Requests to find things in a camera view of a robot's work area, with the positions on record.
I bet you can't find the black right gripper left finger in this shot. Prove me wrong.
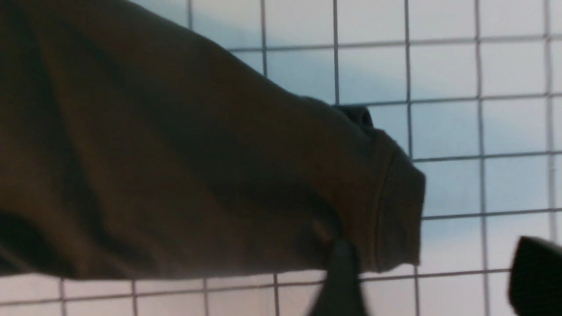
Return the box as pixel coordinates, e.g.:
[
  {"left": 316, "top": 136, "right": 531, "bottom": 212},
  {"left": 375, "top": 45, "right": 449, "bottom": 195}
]
[{"left": 308, "top": 239, "right": 369, "bottom": 316}]

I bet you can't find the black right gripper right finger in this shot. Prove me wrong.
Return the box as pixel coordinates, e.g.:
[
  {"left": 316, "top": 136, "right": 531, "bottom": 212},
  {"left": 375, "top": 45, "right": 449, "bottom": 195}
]
[{"left": 508, "top": 236, "right": 562, "bottom": 316}]

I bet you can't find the gray long-sleeve shirt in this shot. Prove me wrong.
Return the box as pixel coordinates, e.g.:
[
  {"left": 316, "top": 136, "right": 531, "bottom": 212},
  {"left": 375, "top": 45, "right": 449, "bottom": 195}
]
[{"left": 0, "top": 0, "right": 426, "bottom": 280}]

